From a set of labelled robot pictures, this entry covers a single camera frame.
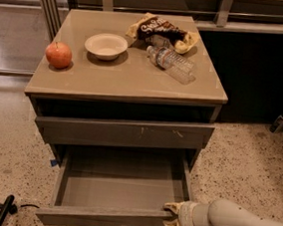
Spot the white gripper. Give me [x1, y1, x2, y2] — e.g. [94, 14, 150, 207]
[162, 201, 207, 226]

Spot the grey drawer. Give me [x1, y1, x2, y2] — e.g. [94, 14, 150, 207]
[36, 116, 214, 149]
[37, 146, 189, 226]

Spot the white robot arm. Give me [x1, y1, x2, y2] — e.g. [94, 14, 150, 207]
[163, 199, 283, 226]

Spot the grey top drawer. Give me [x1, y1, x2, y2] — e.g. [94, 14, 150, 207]
[36, 116, 214, 149]

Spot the grey drawer cabinet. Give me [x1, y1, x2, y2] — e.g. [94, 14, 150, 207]
[25, 9, 228, 163]

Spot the blue tape piece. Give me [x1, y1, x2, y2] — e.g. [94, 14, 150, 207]
[50, 159, 59, 166]

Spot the clear plastic water bottle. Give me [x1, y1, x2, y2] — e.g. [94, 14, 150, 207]
[146, 46, 196, 86]

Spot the black bar tool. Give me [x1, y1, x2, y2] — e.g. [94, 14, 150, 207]
[0, 194, 18, 226]

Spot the brown chip bag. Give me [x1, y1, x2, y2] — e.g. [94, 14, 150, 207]
[127, 13, 200, 54]

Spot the white paper bowl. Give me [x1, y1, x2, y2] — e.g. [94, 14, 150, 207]
[84, 33, 129, 61]

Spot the red apple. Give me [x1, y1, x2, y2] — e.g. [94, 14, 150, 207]
[45, 42, 72, 69]

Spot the metal railing frame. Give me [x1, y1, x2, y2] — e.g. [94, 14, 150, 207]
[40, 0, 283, 39]

